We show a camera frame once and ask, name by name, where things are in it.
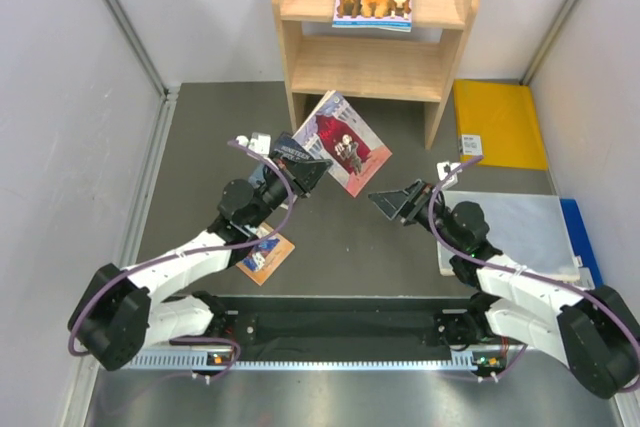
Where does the dark Nineteen Eighty-Four book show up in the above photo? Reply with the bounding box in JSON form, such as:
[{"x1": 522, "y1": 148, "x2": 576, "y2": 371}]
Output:
[{"x1": 247, "y1": 131, "x2": 321, "y2": 211}]

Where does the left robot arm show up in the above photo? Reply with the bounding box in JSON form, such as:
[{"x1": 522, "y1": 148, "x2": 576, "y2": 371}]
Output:
[{"x1": 67, "y1": 158, "x2": 331, "y2": 371}]

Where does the aluminium front rail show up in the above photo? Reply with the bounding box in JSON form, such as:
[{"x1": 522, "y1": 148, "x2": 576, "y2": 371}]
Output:
[{"x1": 79, "y1": 309, "x2": 629, "y2": 373}]

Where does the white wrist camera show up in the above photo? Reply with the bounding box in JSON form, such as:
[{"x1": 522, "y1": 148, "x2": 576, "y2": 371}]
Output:
[
  {"x1": 235, "y1": 132, "x2": 271, "y2": 156},
  {"x1": 436, "y1": 161, "x2": 460, "y2": 190}
]

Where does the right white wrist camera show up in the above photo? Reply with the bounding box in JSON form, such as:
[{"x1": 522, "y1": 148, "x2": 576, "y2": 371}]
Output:
[{"x1": 436, "y1": 161, "x2": 460, "y2": 190}]

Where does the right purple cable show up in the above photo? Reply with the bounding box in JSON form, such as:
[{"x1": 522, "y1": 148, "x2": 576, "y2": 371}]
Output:
[{"x1": 427, "y1": 155, "x2": 640, "y2": 393}]

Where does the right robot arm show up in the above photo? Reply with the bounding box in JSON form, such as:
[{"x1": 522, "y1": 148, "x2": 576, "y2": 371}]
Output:
[{"x1": 368, "y1": 180, "x2": 639, "y2": 399}]

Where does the clear plastic file folder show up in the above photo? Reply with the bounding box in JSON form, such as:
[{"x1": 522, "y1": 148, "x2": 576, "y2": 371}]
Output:
[{"x1": 444, "y1": 190, "x2": 581, "y2": 282}]

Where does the purple cable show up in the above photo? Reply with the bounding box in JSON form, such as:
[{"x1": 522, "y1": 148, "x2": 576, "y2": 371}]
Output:
[
  {"x1": 427, "y1": 155, "x2": 640, "y2": 393},
  {"x1": 67, "y1": 139, "x2": 296, "y2": 387}
]

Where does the yellow file folder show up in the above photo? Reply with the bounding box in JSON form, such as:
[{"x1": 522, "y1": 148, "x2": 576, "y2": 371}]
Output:
[{"x1": 453, "y1": 80, "x2": 548, "y2": 171}]

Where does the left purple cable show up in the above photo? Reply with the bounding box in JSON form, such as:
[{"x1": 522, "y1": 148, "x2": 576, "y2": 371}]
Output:
[{"x1": 67, "y1": 139, "x2": 296, "y2": 387}]

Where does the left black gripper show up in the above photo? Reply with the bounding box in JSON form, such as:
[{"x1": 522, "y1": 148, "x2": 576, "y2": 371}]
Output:
[{"x1": 247, "y1": 151, "x2": 332, "y2": 229}]

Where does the blue file folder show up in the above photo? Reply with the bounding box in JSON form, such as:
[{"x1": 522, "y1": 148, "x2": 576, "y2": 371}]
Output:
[{"x1": 560, "y1": 198, "x2": 604, "y2": 287}]

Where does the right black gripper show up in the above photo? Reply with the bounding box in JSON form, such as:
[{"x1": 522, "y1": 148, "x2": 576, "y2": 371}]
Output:
[{"x1": 369, "y1": 179, "x2": 464, "y2": 252}]

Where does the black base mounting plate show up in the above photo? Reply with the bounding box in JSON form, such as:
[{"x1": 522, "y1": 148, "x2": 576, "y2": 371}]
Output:
[{"x1": 168, "y1": 291, "x2": 526, "y2": 361}]

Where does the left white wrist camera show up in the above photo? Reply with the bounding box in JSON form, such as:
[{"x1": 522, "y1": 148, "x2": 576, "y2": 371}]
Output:
[{"x1": 235, "y1": 132, "x2": 271, "y2": 156}]

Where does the wooden two-tier shelf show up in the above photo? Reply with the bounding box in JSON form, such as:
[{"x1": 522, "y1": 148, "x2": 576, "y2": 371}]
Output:
[{"x1": 271, "y1": 0, "x2": 480, "y2": 148}]

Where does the orange Othello picture book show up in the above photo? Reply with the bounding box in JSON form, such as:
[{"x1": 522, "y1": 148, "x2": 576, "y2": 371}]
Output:
[{"x1": 236, "y1": 223, "x2": 295, "y2": 286}]

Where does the red castle picture book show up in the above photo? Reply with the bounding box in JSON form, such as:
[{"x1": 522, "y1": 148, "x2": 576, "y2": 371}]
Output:
[{"x1": 293, "y1": 90, "x2": 392, "y2": 197}]

